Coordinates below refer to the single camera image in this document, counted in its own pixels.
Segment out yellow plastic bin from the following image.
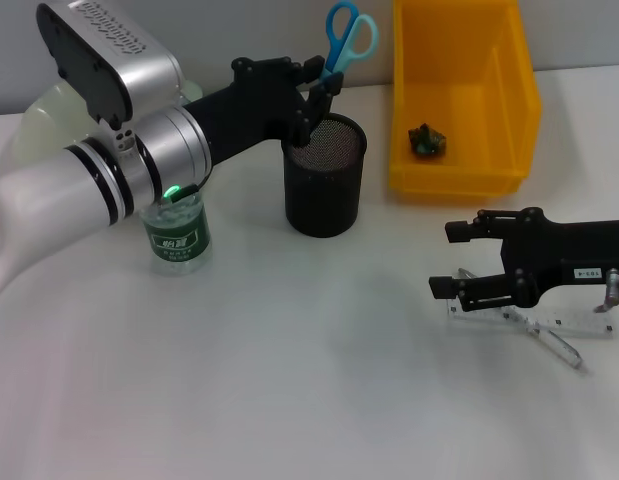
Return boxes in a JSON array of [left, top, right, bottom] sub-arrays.
[[387, 0, 544, 207]]

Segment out clear water bottle green label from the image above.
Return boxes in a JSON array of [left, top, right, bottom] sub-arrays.
[[138, 192, 213, 277]]

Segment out silver white pen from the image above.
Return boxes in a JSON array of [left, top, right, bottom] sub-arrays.
[[457, 268, 586, 372]]

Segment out clear plastic ruler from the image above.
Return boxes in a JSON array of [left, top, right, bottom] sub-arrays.
[[445, 298, 615, 341]]

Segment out black mesh pen holder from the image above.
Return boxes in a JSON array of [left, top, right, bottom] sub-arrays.
[[280, 112, 369, 239]]

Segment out right gripper cable with plug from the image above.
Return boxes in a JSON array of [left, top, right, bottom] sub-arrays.
[[592, 267, 619, 315]]

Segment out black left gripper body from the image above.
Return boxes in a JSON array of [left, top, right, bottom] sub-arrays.
[[181, 56, 311, 165]]

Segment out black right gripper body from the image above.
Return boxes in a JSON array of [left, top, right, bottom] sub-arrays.
[[499, 207, 619, 308]]

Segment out blue scissors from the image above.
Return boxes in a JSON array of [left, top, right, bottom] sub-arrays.
[[318, 0, 381, 84]]

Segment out pale green glass fruit plate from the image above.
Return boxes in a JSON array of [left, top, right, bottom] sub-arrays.
[[11, 79, 205, 167]]

